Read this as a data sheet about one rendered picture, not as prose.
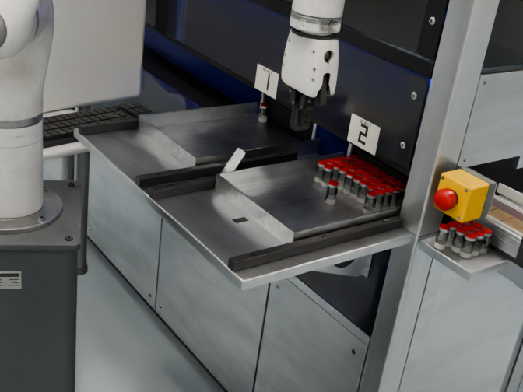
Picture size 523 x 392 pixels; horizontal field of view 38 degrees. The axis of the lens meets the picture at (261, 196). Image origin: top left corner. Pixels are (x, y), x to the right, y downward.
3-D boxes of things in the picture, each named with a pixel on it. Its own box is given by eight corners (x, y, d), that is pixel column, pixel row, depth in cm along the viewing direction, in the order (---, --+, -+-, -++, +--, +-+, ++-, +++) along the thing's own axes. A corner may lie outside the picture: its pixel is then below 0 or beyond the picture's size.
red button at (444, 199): (443, 202, 139) (448, 183, 138) (459, 211, 137) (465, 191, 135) (429, 205, 137) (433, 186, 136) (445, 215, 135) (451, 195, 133)
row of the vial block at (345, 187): (328, 176, 166) (331, 157, 164) (384, 212, 154) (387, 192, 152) (320, 178, 165) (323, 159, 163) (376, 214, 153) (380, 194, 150)
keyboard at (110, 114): (135, 107, 212) (136, 99, 211) (166, 124, 203) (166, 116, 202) (0, 131, 185) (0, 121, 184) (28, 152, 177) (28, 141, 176)
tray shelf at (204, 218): (243, 114, 201) (244, 107, 201) (437, 235, 152) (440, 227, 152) (72, 135, 174) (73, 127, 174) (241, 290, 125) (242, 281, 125)
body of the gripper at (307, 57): (352, 33, 123) (340, 98, 128) (314, 16, 130) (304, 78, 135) (315, 34, 119) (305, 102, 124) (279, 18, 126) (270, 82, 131)
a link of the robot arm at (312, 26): (354, 19, 123) (351, 37, 124) (321, 5, 129) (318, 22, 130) (314, 20, 118) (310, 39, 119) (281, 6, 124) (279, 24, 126)
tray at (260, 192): (339, 166, 173) (342, 152, 172) (422, 215, 155) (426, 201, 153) (214, 189, 154) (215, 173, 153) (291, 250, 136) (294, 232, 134)
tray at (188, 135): (255, 114, 197) (257, 101, 196) (317, 152, 179) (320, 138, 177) (138, 128, 178) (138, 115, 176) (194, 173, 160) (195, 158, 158)
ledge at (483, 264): (465, 234, 154) (467, 226, 153) (516, 265, 145) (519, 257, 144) (417, 247, 146) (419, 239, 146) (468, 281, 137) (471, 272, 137)
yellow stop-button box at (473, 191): (458, 200, 145) (466, 166, 142) (486, 217, 140) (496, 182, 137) (430, 207, 141) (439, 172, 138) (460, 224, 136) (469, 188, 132)
